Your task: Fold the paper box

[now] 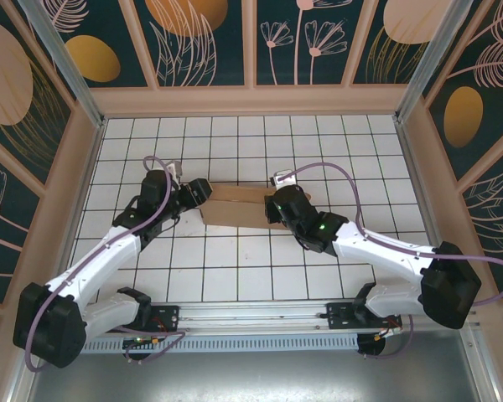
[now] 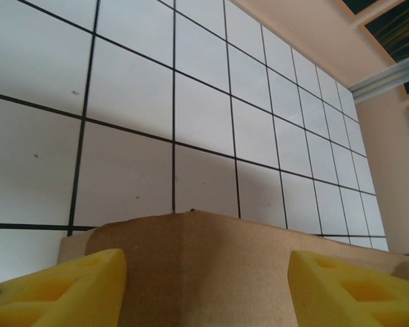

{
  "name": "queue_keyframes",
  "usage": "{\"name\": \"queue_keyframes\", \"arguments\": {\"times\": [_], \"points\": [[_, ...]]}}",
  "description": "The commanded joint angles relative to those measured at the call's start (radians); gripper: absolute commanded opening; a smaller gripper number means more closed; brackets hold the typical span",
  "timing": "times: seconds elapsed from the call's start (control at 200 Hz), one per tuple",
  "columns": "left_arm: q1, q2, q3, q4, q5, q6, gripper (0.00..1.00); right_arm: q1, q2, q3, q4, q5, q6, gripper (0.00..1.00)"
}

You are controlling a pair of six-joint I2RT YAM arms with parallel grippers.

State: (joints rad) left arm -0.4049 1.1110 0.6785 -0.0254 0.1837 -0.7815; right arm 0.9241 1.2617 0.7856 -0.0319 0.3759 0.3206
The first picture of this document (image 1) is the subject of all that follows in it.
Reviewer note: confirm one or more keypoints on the brown cardboard box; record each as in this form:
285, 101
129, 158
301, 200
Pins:
234, 209

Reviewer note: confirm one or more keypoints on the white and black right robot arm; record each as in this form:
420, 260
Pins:
381, 255

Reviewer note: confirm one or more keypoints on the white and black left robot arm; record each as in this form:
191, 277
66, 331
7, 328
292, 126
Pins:
105, 259

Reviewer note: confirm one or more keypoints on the small green circuit board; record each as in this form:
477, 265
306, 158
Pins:
140, 340

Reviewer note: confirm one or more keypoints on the grey metal sheet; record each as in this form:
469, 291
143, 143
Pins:
251, 377

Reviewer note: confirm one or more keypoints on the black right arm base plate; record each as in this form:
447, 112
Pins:
339, 316

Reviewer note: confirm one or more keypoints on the aluminium mounting rail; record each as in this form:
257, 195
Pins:
251, 316

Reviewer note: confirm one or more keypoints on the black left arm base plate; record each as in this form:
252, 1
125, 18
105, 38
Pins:
167, 318

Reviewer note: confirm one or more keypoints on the aluminium frame post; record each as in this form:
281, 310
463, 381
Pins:
430, 63
66, 71

